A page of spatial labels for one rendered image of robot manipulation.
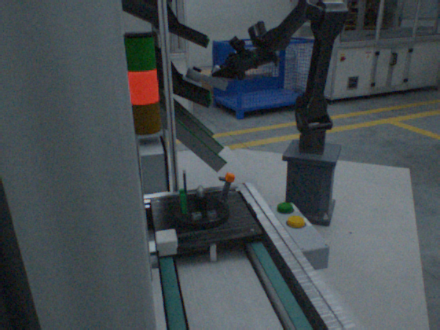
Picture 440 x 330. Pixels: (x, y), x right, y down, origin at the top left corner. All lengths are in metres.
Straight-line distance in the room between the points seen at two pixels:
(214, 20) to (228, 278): 9.30
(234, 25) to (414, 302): 9.52
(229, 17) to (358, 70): 4.64
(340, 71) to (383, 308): 5.36
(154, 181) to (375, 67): 6.04
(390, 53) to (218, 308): 6.15
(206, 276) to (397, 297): 0.41
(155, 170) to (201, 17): 9.26
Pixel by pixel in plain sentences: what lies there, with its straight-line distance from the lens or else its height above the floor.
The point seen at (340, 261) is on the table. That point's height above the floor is 0.86.
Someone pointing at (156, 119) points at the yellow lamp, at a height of 1.28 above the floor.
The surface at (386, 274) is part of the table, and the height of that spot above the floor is 0.86.
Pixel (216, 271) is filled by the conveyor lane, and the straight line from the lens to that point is 0.86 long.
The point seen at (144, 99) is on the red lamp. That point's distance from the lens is 0.62.
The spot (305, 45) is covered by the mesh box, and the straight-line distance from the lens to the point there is 5.58.
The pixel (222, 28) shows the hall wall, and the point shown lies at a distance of 10.04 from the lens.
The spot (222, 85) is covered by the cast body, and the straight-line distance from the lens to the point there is 1.26.
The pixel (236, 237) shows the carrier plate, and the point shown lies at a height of 0.97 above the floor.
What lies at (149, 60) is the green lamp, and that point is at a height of 1.38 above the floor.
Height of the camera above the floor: 1.45
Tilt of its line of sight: 23 degrees down
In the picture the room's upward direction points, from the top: 1 degrees counter-clockwise
